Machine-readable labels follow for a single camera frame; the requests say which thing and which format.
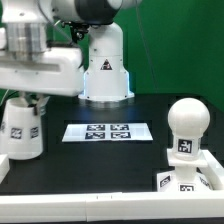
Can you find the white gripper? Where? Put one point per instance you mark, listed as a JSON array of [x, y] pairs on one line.
[[57, 71]]

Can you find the white lamp shade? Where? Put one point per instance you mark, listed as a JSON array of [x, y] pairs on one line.
[[21, 130]]

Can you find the white lamp bulb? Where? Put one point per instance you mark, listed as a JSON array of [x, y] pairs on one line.
[[188, 119]]

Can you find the white lamp base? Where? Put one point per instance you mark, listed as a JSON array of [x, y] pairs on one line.
[[184, 177]]

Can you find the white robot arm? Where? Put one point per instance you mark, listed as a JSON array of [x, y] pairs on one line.
[[64, 47]]

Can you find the white marker sheet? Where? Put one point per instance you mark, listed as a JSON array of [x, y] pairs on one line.
[[107, 132]]

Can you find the white left wall block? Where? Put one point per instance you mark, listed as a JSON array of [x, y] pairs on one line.
[[4, 166]]

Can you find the white front wall rail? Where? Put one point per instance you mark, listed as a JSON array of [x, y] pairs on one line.
[[110, 206]]

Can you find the white wall rail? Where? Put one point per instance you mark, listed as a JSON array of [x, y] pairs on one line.
[[214, 171], [110, 206]]

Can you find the white right wall rail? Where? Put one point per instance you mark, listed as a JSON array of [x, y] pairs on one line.
[[214, 171]]

